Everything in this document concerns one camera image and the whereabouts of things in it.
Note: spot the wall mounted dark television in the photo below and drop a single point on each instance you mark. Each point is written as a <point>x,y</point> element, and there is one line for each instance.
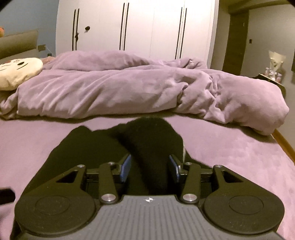
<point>293,63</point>

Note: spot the black knit sweater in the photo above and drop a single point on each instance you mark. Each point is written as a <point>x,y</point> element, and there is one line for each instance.
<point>149,140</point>

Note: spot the olive green headboard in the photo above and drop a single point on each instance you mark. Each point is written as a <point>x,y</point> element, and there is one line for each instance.
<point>18,43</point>

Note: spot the white bouquet decoration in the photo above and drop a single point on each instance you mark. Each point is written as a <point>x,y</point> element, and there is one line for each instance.
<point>274,71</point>

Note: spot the cream cat face pillow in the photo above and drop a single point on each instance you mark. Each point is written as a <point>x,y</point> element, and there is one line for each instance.
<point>17,71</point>

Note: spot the purple crumpled duvet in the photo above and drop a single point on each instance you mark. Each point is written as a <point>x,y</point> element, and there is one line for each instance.
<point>78,84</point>

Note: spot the white wardrobe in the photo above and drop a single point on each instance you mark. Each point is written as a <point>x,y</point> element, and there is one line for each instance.
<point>156,29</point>

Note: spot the purple fleece bed sheet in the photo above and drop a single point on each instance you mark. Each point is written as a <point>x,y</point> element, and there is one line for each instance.
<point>27,142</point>

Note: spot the dark wooden door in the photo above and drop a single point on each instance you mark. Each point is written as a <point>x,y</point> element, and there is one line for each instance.
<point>236,46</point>

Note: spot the small side table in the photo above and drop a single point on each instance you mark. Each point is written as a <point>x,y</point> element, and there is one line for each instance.
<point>280,86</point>

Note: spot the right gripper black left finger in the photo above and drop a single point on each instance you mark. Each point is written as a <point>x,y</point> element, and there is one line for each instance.
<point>70,200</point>

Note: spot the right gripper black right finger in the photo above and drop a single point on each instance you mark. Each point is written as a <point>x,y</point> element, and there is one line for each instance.
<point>228,200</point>

